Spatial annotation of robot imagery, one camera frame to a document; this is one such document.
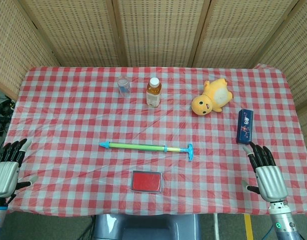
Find grey robot torso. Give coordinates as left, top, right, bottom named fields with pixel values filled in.
left=93, top=214, right=202, bottom=240

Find bamboo folding screen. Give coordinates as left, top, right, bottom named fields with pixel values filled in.
left=0, top=0, right=307, bottom=141

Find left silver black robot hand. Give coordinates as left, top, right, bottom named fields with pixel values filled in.
left=0, top=138, right=39, bottom=205

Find black floor cables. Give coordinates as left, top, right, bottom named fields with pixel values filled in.
left=0, top=94, right=16, bottom=137

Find red white checkered tablecloth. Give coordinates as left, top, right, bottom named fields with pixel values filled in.
left=0, top=65, right=307, bottom=218

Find tea bottle with white cap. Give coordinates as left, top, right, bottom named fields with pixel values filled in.
left=146, top=77, right=162, bottom=109

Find clear plastic cup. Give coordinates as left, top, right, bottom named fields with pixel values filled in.
left=117, top=75, right=131, bottom=97

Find green blue water squirter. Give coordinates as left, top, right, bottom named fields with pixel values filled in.
left=98, top=141, right=195, bottom=163

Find yellow plush toy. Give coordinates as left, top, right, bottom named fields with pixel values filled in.
left=191, top=78, right=235, bottom=117

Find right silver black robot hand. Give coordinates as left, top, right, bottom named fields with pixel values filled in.
left=242, top=141, right=289, bottom=202

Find white table leg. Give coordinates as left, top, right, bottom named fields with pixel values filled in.
left=212, top=213, right=220, bottom=240

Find red pad in metal tray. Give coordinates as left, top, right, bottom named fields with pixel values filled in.
left=130, top=170, right=164, bottom=194

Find dark blue printed box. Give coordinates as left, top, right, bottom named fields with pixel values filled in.
left=236, top=108, right=255, bottom=145

